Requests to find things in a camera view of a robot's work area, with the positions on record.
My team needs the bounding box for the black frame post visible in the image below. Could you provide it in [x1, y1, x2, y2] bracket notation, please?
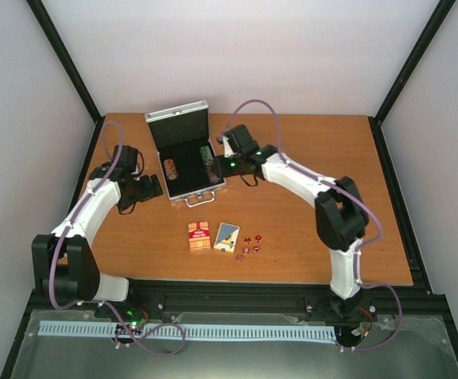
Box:
[374, 0, 457, 122]
[25, 0, 103, 124]

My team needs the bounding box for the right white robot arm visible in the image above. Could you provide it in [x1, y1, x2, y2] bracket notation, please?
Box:
[215, 145, 369, 319]

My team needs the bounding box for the right black frame post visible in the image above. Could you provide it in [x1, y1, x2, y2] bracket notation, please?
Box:
[374, 0, 457, 122]

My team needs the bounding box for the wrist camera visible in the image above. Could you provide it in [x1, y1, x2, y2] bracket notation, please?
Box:
[112, 145, 144, 175]
[216, 124, 260, 157]

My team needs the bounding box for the orange poker chip stack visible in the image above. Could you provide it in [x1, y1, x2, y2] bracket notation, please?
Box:
[163, 159, 178, 181]

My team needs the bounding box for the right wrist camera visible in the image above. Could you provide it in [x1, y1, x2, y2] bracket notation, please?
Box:
[216, 124, 260, 157]

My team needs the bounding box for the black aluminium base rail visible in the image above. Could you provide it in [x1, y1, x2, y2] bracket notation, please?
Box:
[94, 278, 447, 325]

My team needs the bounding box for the white slotted cable duct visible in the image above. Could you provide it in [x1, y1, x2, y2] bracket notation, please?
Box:
[37, 321, 336, 343]

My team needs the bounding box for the left black frame post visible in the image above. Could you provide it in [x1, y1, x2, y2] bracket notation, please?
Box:
[25, 0, 103, 124]

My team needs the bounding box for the green poker chip stack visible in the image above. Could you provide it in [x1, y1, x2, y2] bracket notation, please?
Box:
[200, 145, 214, 167]

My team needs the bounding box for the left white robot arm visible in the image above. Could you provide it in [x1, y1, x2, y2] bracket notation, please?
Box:
[32, 174, 163, 318]

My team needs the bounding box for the red playing card box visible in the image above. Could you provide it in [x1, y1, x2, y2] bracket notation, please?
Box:
[188, 220, 211, 251]

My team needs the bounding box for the aluminium poker case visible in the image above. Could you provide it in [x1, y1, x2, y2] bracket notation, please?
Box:
[145, 99, 226, 208]

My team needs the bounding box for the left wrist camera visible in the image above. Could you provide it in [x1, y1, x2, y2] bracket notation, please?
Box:
[112, 145, 144, 175]

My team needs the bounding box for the blue playing card box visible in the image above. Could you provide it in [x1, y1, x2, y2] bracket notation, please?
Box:
[213, 223, 240, 253]

